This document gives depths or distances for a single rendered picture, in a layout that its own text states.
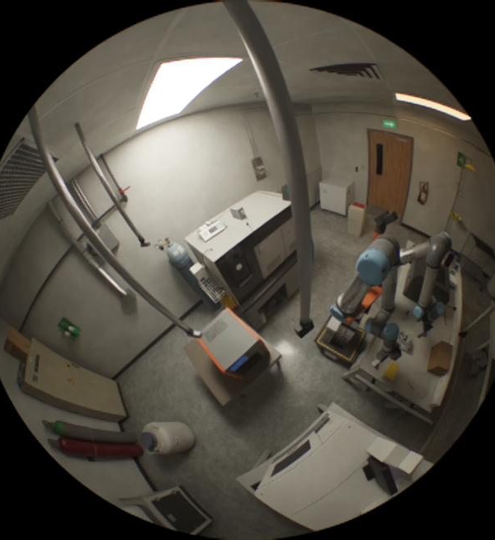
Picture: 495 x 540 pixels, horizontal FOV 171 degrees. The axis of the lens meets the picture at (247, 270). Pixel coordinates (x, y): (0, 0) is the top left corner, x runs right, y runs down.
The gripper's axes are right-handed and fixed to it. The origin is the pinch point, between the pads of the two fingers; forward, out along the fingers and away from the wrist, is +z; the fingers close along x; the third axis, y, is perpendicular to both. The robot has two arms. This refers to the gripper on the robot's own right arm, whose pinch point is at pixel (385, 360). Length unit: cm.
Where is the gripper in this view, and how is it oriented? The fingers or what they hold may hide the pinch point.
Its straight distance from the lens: 111.6
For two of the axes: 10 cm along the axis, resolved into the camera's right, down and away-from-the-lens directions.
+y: -0.8, -3.5, 9.3
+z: 4.6, 8.1, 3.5
